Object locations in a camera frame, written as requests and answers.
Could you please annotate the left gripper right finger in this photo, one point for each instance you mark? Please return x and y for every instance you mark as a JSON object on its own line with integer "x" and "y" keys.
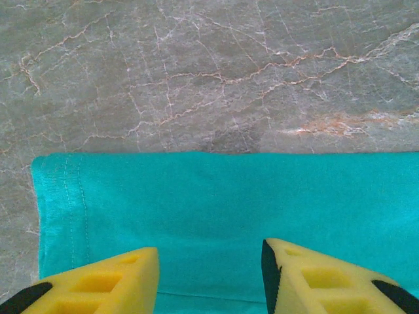
{"x": 327, "y": 288}

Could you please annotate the teal t-shirt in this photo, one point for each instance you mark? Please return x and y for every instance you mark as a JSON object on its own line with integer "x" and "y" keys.
{"x": 212, "y": 202}

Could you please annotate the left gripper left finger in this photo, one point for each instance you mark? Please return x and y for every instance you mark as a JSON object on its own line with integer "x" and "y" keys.
{"x": 98, "y": 288}

